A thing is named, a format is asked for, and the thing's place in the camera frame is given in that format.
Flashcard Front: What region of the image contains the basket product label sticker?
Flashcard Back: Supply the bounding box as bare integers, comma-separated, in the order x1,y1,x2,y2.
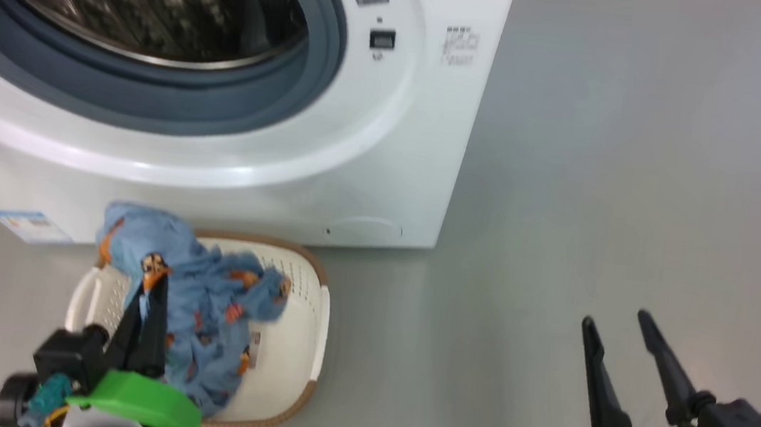
246,331,264,371

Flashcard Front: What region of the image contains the blue energy label sticker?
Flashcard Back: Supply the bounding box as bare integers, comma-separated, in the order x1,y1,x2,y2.
0,207,76,248

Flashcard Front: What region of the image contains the black door latch socket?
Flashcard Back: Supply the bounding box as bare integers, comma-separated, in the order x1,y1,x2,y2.
369,28,398,53

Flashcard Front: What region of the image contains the grey printed text label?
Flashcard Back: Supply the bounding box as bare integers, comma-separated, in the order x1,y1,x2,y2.
441,26,481,70

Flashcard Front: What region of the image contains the white front-load washing machine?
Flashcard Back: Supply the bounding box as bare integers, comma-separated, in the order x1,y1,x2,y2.
0,0,518,295

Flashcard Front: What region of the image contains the cream perforated laundry basket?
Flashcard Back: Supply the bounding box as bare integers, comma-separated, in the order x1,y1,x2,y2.
55,215,340,427

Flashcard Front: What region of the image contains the teal left cable connector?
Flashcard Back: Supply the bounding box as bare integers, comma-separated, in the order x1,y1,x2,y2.
24,374,75,424

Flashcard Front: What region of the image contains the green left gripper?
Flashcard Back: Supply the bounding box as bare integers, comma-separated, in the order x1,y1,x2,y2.
63,268,218,427

